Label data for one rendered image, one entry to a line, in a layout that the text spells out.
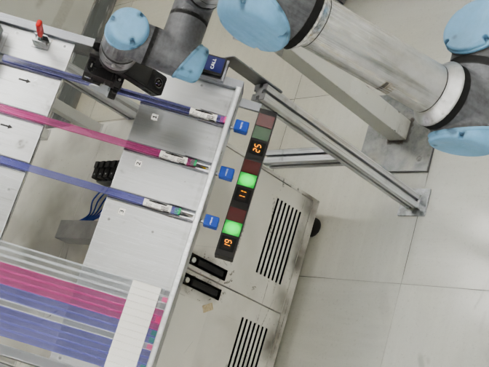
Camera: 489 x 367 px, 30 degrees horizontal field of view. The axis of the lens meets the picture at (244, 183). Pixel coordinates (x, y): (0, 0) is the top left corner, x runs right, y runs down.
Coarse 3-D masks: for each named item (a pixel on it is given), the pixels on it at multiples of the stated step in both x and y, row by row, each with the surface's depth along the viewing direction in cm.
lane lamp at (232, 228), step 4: (228, 220) 191; (224, 224) 191; (228, 224) 191; (232, 224) 191; (236, 224) 191; (240, 224) 191; (224, 228) 190; (228, 228) 190; (232, 228) 190; (236, 228) 191; (240, 228) 191; (224, 232) 190; (228, 232) 190; (232, 232) 190; (236, 232) 190; (236, 236) 190
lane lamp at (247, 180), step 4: (240, 176) 194; (244, 176) 194; (248, 176) 194; (252, 176) 194; (256, 176) 194; (240, 180) 194; (244, 180) 194; (248, 180) 194; (252, 180) 194; (240, 184) 193; (244, 184) 193; (248, 184) 193; (252, 184) 193; (252, 188) 193
